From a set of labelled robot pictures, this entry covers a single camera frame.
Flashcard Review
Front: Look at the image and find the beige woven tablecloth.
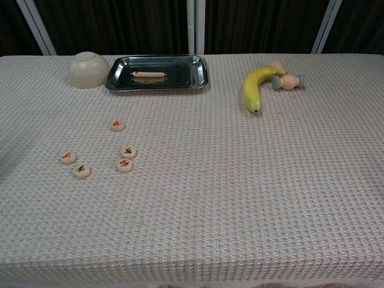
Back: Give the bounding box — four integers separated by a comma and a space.
0, 53, 384, 288

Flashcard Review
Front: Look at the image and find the yellow banana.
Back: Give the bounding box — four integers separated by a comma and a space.
242, 66, 288, 114

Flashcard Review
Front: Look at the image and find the pink sausage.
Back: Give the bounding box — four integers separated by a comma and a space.
131, 71, 167, 79

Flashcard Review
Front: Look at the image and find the rectangular metal tray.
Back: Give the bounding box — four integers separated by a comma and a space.
104, 54, 209, 94

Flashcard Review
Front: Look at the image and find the pink massage roller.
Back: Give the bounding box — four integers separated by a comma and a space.
269, 59, 307, 92

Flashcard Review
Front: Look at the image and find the beige upturned bowl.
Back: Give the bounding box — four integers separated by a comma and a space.
67, 51, 111, 89

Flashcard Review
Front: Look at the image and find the black curtain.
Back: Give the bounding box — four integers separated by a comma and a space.
32, 0, 190, 56
203, 0, 330, 55
325, 0, 384, 55
0, 0, 43, 57

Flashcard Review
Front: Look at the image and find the white frame post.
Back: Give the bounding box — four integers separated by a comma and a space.
311, 0, 343, 55
16, 0, 58, 56
185, 0, 206, 55

